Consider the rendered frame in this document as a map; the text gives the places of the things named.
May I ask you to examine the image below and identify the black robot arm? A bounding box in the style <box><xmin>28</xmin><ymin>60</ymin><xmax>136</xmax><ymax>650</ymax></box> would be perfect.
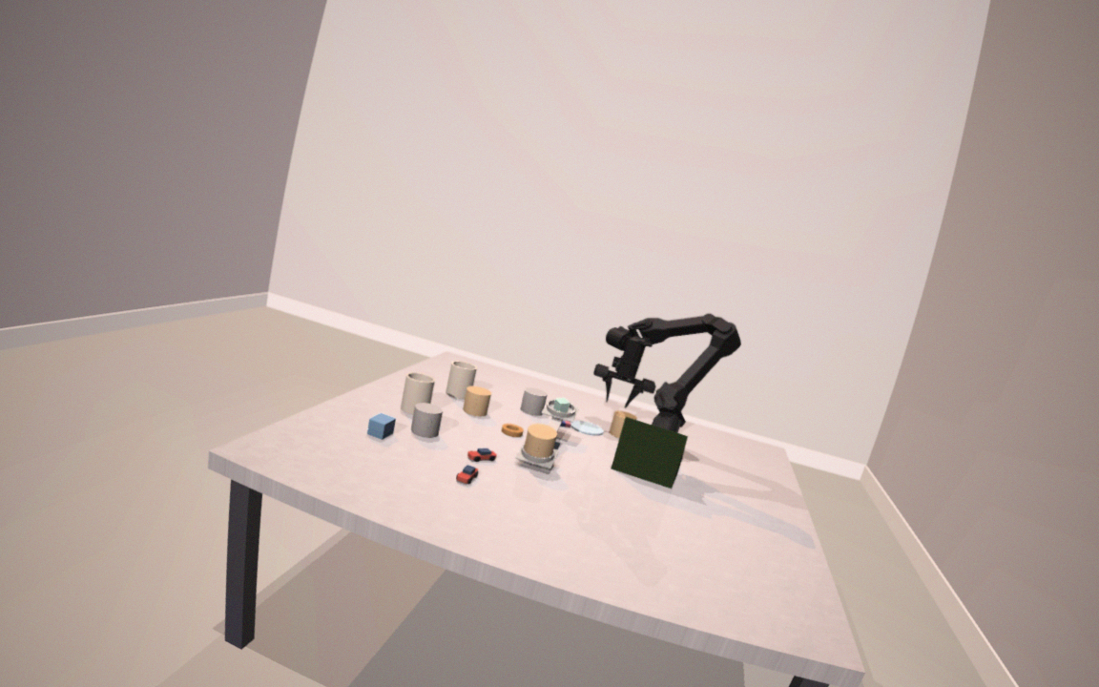
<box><xmin>606</xmin><ymin>314</ymin><xmax>741</xmax><ymax>432</ymax></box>

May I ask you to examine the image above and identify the red toy car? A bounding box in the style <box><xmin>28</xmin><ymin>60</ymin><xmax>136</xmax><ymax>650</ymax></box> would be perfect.
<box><xmin>467</xmin><ymin>448</ymin><xmax>497</xmax><ymax>462</ymax></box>
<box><xmin>456</xmin><ymin>465</ymin><xmax>478</xmax><ymax>484</ymax></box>

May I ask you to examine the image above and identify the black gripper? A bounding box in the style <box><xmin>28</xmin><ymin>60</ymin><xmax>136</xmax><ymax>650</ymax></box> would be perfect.
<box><xmin>593</xmin><ymin>353</ymin><xmax>656</xmax><ymax>408</ymax></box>

